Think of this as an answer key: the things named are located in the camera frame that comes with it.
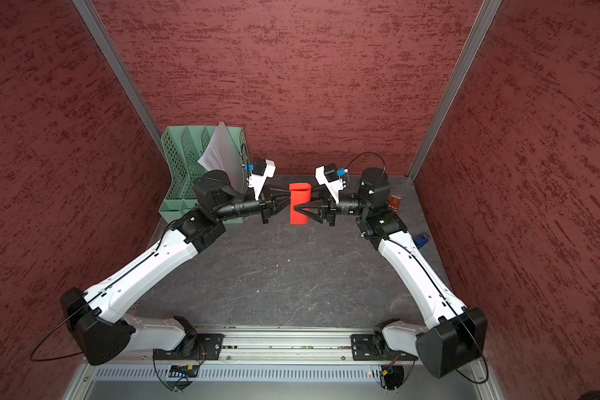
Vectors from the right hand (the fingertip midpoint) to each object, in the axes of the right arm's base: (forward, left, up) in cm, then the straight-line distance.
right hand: (295, 207), depth 62 cm
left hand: (+1, 0, +2) cm, 2 cm away
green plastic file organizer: (+44, +48, -14) cm, 67 cm away
